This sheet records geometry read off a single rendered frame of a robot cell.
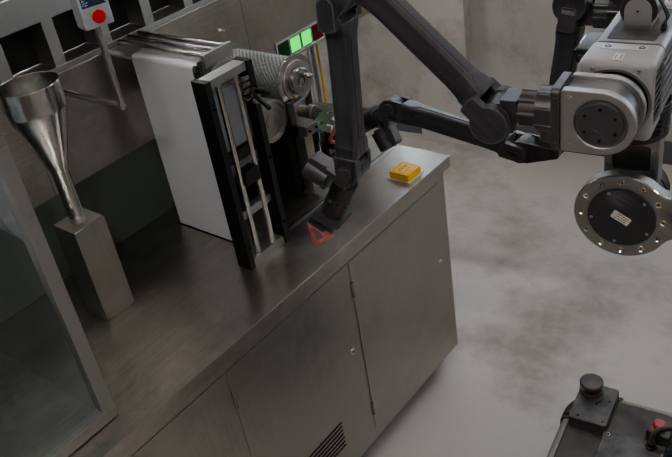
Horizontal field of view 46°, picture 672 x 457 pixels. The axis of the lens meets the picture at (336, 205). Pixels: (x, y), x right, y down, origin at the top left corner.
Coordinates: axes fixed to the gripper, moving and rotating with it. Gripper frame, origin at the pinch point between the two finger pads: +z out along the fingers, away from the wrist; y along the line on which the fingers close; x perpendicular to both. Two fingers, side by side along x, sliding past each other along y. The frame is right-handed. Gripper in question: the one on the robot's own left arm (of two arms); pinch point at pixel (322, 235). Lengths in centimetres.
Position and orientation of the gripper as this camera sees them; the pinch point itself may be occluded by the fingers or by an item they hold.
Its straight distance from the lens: 193.5
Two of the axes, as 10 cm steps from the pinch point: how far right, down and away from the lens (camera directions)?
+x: 8.1, 5.5, -1.8
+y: -5.0, 5.2, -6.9
